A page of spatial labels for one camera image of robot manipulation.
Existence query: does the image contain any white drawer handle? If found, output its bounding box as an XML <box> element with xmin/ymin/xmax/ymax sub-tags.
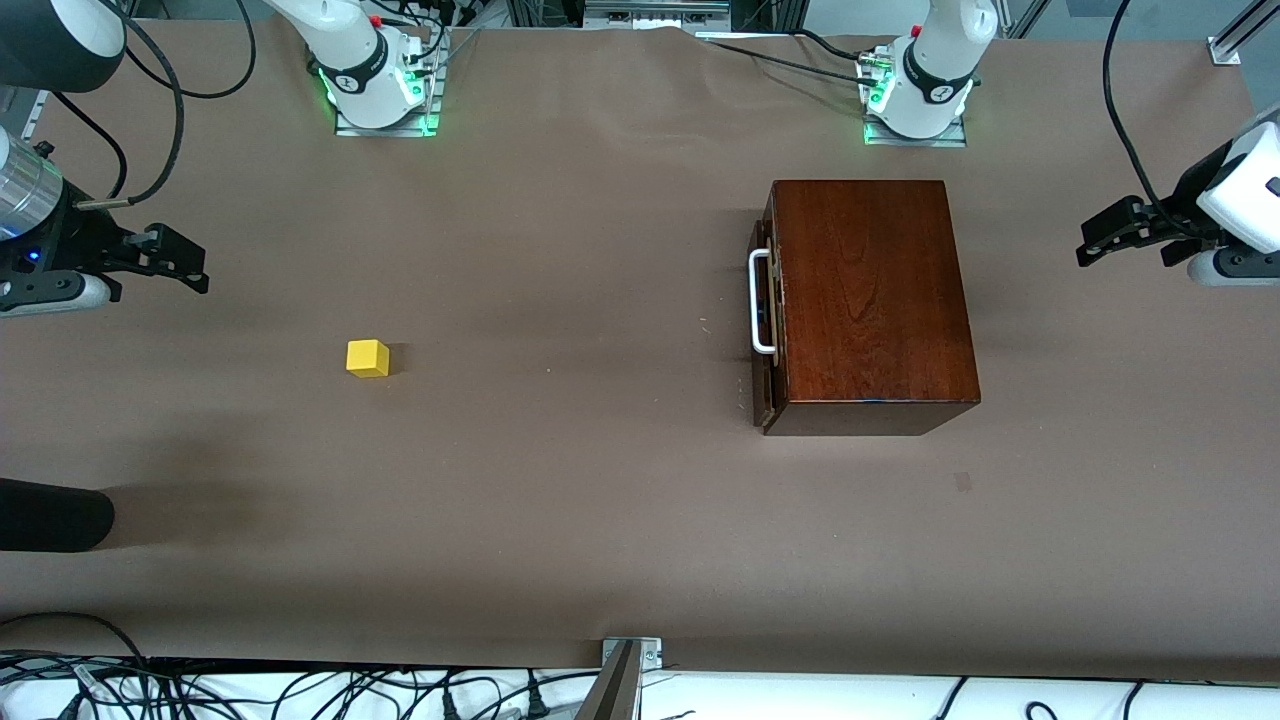
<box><xmin>748</xmin><ymin>248</ymin><xmax>780</xmax><ymax>357</ymax></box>

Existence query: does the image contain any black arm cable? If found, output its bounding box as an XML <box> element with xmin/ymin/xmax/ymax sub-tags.
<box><xmin>128</xmin><ymin>0</ymin><xmax>259</xmax><ymax>100</ymax></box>
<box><xmin>1103</xmin><ymin>0</ymin><xmax>1201</xmax><ymax>239</ymax></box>
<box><xmin>50</xmin><ymin>90</ymin><xmax>129</xmax><ymax>196</ymax></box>

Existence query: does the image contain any brown table cover sheet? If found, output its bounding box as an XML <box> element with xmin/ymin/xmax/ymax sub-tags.
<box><xmin>0</xmin><ymin>20</ymin><xmax>1280</xmax><ymax>686</ymax></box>

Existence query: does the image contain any black ribbed cylinder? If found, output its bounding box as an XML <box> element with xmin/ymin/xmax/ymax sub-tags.
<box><xmin>0</xmin><ymin>478</ymin><xmax>116</xmax><ymax>553</ymax></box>

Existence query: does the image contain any metal clamp bracket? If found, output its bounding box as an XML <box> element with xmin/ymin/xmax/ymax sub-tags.
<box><xmin>601</xmin><ymin>636</ymin><xmax>664</xmax><ymax>673</ymax></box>

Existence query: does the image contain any metal rack frame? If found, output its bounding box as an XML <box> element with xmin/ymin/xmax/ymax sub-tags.
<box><xmin>505</xmin><ymin>0</ymin><xmax>806</xmax><ymax>37</ymax></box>

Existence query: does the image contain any dark mounting post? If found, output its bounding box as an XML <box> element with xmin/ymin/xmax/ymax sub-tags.
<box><xmin>572</xmin><ymin>640</ymin><xmax>643</xmax><ymax>720</ymax></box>

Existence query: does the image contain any dark brown wooden drawer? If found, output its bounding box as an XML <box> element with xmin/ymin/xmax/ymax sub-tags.
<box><xmin>750</xmin><ymin>215</ymin><xmax>791</xmax><ymax>431</ymax></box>

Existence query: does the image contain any aluminium profile bar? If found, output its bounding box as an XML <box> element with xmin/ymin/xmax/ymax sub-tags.
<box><xmin>0</xmin><ymin>85</ymin><xmax>49</xmax><ymax>141</ymax></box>
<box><xmin>1208</xmin><ymin>0</ymin><xmax>1280</xmax><ymax>67</ymax></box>

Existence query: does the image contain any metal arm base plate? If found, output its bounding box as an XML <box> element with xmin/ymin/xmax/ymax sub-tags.
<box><xmin>333</xmin><ymin>28</ymin><xmax>443</xmax><ymax>138</ymax></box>
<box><xmin>860</xmin><ymin>48</ymin><xmax>969</xmax><ymax>148</ymax></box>

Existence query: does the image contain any black cable with metal plug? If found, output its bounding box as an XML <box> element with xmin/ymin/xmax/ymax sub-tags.
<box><xmin>75</xmin><ymin>5</ymin><xmax>187</xmax><ymax>209</ymax></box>

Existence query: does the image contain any dark brown wooden drawer box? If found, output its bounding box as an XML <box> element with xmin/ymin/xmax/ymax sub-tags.
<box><xmin>763</xmin><ymin>180</ymin><xmax>982</xmax><ymax>437</ymax></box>

